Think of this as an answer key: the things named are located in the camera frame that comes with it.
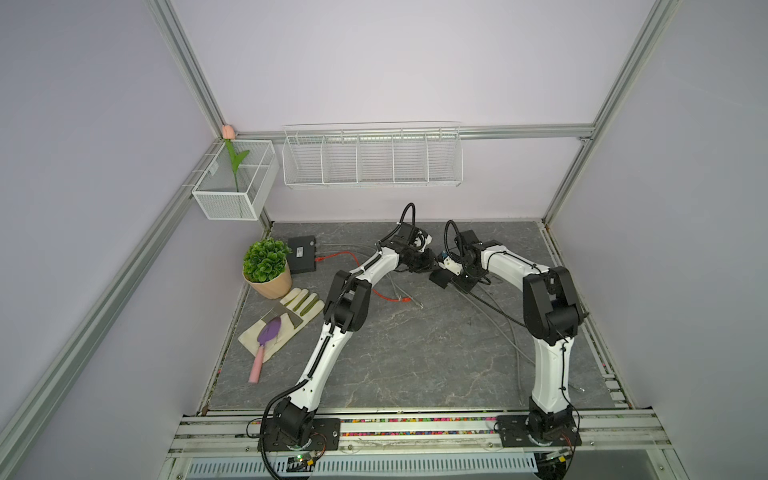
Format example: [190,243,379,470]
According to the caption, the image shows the small black network switch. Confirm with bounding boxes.
[429,269,455,289]

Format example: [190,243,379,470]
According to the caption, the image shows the red ethernet cable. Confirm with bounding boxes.
[315,250,414,304]

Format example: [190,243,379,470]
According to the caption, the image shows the large black network switch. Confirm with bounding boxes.
[287,235,317,274]

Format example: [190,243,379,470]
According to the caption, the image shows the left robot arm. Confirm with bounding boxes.
[261,202,434,446]

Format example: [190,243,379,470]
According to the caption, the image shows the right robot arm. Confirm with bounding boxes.
[439,220,585,447]

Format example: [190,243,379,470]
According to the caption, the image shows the green potted plant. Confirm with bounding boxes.
[242,237,292,299]

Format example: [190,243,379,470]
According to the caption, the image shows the pink purple brush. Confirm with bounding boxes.
[248,316,282,384]

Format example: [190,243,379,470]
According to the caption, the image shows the white mesh box basket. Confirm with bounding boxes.
[192,140,279,221]

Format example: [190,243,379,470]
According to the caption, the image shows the pink artificial tulip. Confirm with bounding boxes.
[221,124,250,192]

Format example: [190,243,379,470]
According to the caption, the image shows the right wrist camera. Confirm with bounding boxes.
[437,252,464,276]

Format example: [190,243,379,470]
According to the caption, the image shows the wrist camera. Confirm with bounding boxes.
[437,252,464,276]
[411,229,432,253]

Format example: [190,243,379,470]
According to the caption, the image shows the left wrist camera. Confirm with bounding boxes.
[411,229,432,253]

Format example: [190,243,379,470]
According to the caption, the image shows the long white wire basket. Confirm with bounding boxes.
[282,122,464,188]

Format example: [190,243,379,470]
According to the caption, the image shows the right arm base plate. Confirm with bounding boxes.
[494,412,582,447]

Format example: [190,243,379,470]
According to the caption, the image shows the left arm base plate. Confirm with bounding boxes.
[259,417,341,452]

